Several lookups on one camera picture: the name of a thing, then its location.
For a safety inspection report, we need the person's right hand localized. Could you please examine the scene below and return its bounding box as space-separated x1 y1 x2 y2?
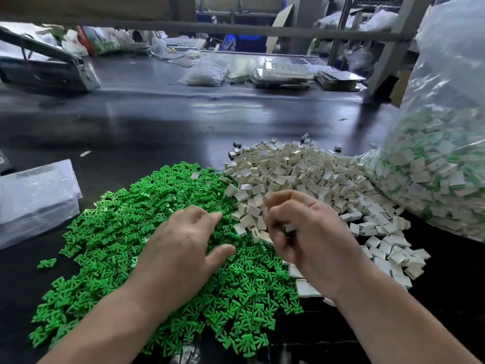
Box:
263 189 372 304

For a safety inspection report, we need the person's left hand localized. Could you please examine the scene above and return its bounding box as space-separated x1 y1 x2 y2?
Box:
125 206 237 319

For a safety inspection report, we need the pile of green plastic clips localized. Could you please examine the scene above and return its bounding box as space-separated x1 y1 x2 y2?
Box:
29 163 304 358

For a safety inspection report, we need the pile of white plastic caps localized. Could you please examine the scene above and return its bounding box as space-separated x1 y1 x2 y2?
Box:
223 136 431 300

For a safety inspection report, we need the clear plastic bag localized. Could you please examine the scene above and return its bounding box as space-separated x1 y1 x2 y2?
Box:
360 0 485 243

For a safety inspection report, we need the person's left forearm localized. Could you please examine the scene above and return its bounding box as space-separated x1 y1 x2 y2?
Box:
38 284 179 364

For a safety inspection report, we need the person's right forearm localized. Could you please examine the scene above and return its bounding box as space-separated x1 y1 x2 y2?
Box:
333 261 480 364

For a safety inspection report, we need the small clear bag of parts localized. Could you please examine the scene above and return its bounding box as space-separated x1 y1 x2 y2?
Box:
179 60 228 88

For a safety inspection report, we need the stack of clear flat bags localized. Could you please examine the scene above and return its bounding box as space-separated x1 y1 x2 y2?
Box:
0 159 83 251

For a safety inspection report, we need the dark flat tray stack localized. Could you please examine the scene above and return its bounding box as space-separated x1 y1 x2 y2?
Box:
314 68 367 93

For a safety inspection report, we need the blue crate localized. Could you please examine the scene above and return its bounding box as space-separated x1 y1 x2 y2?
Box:
222 34 270 54

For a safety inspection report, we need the grey heat sealer machine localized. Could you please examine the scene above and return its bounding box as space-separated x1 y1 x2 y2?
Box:
0 25 102 93

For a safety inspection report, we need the grey metal horizontal bar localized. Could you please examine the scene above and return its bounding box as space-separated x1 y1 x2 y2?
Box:
0 17 414 44

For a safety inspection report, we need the grey metal slanted post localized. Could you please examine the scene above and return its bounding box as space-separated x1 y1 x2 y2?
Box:
367 0 433 99

